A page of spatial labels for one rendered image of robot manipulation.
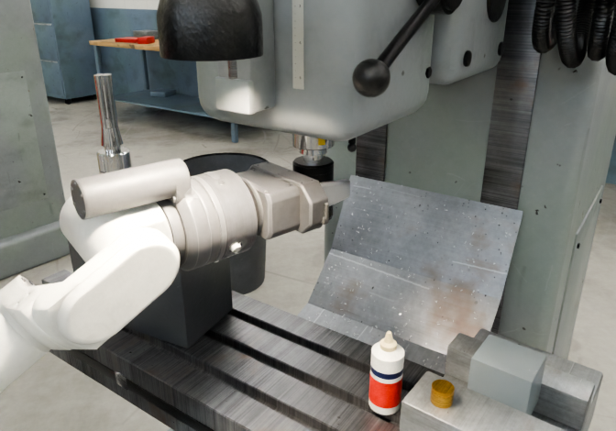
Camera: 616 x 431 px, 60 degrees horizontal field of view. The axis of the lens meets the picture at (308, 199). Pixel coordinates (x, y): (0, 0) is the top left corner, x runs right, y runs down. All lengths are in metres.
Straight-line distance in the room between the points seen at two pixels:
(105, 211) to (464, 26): 0.42
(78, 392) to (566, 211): 1.92
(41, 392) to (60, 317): 1.96
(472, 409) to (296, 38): 0.39
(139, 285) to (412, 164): 0.62
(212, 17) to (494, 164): 0.64
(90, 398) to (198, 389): 1.57
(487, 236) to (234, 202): 0.53
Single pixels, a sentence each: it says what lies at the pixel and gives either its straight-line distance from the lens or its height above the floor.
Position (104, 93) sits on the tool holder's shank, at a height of 1.30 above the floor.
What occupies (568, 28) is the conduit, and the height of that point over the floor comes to 1.40.
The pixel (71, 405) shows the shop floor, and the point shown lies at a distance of 2.31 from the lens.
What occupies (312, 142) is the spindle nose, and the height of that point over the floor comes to 1.29.
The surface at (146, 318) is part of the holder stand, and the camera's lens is 0.86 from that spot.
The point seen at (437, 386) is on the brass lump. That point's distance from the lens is 0.57.
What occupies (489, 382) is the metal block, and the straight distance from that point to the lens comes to 0.60.
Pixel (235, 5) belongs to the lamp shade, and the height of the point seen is 1.43.
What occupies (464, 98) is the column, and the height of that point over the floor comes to 1.28.
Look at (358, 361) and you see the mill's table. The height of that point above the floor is 0.95.
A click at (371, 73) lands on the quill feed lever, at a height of 1.38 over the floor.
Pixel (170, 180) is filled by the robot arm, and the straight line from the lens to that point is 0.49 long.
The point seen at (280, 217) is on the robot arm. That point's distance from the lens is 0.55.
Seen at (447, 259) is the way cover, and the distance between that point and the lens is 0.95.
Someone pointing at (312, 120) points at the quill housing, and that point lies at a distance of 0.49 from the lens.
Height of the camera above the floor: 1.44
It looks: 21 degrees down
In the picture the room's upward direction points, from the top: straight up
